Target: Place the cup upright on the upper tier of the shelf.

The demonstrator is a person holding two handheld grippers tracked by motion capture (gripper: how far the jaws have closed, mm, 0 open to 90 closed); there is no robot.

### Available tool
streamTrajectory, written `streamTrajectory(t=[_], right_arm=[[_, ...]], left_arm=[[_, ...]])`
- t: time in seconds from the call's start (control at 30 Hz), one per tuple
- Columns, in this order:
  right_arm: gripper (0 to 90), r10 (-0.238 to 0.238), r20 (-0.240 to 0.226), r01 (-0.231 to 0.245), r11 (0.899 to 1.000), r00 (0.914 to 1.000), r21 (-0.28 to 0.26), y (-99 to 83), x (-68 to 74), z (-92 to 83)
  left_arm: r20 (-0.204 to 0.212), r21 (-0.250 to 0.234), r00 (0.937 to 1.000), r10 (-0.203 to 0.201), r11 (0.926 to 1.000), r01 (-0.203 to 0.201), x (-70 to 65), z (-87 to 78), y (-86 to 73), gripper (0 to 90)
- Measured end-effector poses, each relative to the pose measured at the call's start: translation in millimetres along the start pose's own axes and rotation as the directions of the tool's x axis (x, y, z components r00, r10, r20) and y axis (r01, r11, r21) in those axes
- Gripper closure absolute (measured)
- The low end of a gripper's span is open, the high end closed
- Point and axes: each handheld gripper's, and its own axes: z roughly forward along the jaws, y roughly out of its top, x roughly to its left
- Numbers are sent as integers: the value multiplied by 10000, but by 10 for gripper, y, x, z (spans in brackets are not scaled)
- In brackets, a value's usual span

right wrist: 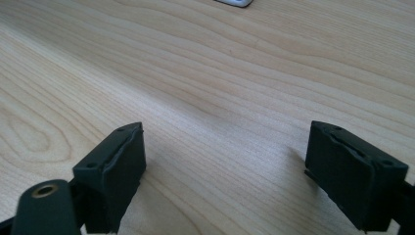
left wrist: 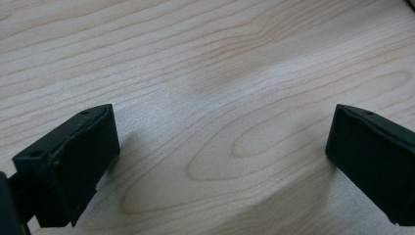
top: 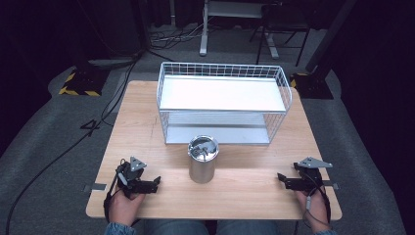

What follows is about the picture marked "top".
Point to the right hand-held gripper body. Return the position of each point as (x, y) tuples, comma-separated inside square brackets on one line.
[(311, 173)]

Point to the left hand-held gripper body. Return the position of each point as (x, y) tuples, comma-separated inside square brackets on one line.
[(130, 173)]

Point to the person's left hand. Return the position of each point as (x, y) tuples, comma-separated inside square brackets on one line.
[(124, 207)]

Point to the person's right hand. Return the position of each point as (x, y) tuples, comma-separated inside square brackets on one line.
[(314, 210)]

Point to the grey tape strip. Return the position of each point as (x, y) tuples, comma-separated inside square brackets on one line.
[(96, 187), (332, 185)]

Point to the person's left leg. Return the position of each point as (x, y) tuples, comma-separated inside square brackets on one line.
[(177, 228)]

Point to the person's leg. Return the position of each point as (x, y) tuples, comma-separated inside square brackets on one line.
[(248, 228), (177, 228)]

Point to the silver metal can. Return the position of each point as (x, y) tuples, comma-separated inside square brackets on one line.
[(203, 163)]

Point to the person's right leg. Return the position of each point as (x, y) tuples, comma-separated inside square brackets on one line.
[(248, 228)]

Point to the black yellow striped stand base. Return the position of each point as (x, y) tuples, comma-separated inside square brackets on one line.
[(313, 86), (83, 83)]

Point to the black chair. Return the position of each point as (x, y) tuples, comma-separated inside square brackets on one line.
[(284, 23)]

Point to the white metal desk frame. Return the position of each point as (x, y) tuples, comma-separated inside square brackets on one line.
[(228, 9)]

